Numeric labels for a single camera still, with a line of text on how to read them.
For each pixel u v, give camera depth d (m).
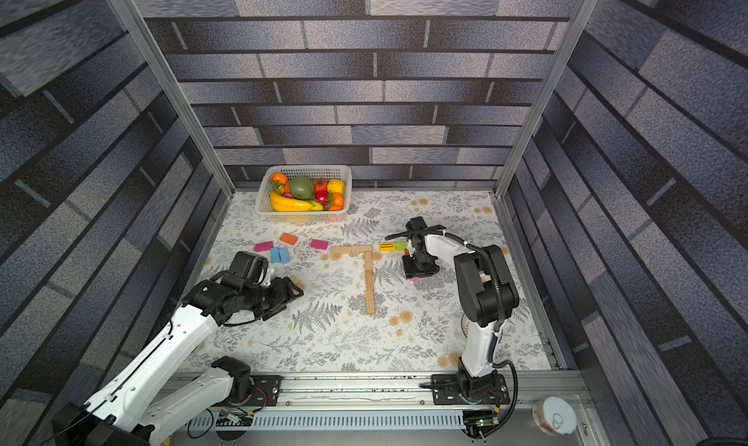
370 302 0.88
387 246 1.02
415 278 0.94
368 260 0.99
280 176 1.13
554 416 0.66
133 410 0.40
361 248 1.01
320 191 1.14
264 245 1.03
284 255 1.01
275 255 1.00
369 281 0.94
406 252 0.94
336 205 1.09
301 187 1.09
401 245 1.00
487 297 0.50
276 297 0.68
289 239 1.04
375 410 0.72
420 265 0.83
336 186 1.14
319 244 1.04
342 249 1.02
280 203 1.04
